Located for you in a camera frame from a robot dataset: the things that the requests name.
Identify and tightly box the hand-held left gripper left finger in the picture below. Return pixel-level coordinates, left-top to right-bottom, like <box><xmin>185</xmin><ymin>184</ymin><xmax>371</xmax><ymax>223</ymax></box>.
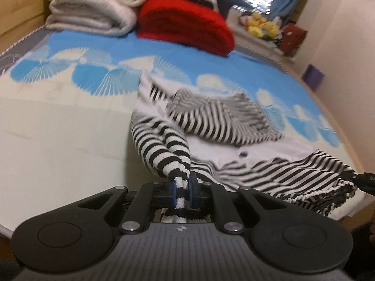
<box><xmin>73</xmin><ymin>178</ymin><xmax>179</xmax><ymax>235</ymax></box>

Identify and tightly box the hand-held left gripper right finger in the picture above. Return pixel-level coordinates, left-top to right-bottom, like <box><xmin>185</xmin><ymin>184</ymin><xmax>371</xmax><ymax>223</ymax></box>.
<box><xmin>187</xmin><ymin>172</ymin><xmax>289</xmax><ymax>235</ymax></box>

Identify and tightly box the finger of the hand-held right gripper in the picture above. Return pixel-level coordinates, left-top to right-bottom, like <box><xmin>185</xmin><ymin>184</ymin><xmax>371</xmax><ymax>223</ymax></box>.
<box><xmin>341</xmin><ymin>171</ymin><xmax>375</xmax><ymax>194</ymax></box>

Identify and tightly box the striped dress with white vest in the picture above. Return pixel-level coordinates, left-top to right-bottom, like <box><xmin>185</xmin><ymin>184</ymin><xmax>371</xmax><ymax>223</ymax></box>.
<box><xmin>130</xmin><ymin>70</ymin><xmax>358</xmax><ymax>226</ymax></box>

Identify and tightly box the purple box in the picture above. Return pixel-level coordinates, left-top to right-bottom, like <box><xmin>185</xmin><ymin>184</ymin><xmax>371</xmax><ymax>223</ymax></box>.
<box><xmin>302</xmin><ymin>64</ymin><xmax>325</xmax><ymax>91</ymax></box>

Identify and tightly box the blue and cream bed sheet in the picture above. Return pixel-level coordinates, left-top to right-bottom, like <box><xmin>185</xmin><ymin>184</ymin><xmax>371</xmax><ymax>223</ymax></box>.
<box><xmin>0</xmin><ymin>25</ymin><xmax>364</xmax><ymax>235</ymax></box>

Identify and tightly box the white window sill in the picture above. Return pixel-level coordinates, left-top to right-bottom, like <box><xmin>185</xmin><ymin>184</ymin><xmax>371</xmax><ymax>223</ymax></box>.
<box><xmin>231</xmin><ymin>9</ymin><xmax>296</xmax><ymax>62</ymax></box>

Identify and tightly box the red folded blanket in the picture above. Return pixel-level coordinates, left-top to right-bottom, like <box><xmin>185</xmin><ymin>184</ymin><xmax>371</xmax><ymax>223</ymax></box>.
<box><xmin>137</xmin><ymin>0</ymin><xmax>236</xmax><ymax>57</ymax></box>

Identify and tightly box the yellow duck plush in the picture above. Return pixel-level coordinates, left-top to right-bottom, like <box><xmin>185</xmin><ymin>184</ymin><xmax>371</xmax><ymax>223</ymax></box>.
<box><xmin>247</xmin><ymin>13</ymin><xmax>268</xmax><ymax>37</ymax></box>

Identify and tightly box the yellow bear plush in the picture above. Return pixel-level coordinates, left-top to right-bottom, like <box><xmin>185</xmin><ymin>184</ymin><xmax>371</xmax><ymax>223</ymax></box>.
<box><xmin>262</xmin><ymin>20</ymin><xmax>281</xmax><ymax>39</ymax></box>

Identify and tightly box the white folded quilt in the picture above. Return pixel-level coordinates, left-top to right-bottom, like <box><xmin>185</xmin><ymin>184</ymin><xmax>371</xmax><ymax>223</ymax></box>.
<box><xmin>44</xmin><ymin>0</ymin><xmax>148</xmax><ymax>37</ymax></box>

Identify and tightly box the wooden headboard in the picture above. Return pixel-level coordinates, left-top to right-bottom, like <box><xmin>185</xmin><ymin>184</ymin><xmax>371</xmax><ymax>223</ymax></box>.
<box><xmin>0</xmin><ymin>0</ymin><xmax>55</xmax><ymax>53</ymax></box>

